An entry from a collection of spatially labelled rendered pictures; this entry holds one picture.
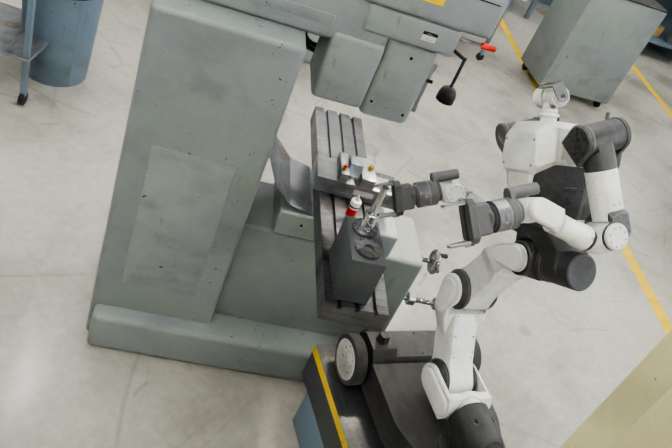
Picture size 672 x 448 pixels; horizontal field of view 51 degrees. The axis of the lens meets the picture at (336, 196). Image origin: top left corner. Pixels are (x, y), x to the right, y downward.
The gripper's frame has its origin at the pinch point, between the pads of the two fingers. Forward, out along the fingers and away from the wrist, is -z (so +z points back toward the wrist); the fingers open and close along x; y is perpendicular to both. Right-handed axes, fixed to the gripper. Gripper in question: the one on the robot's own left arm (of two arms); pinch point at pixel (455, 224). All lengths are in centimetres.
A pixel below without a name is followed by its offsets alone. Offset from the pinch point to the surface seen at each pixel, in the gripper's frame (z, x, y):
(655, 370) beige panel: -27, -9, 94
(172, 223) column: -59, 7, -108
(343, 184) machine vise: 6, 11, -96
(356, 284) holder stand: -11, -20, -51
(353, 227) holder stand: -7, -2, -56
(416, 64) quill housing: 26, 49, -58
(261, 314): -25, -42, -140
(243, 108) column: -34, 43, -71
